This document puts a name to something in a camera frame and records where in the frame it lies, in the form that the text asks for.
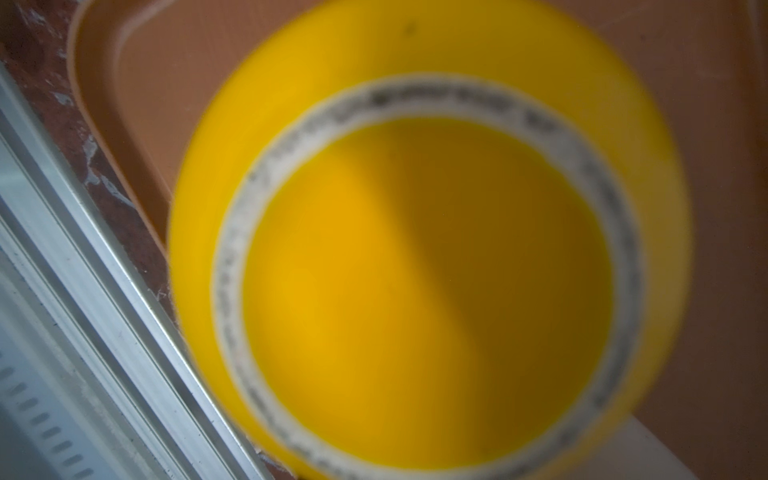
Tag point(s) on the brown rectangular tray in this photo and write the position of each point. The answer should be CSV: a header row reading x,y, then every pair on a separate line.
x,y
143,71

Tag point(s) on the white faceted mug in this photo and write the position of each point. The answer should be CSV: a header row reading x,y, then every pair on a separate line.
x,y
634,452

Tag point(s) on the aluminium front rail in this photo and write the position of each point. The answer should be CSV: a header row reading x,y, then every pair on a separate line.
x,y
94,380

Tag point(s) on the yellow mug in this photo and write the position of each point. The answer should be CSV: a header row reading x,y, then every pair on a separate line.
x,y
430,240

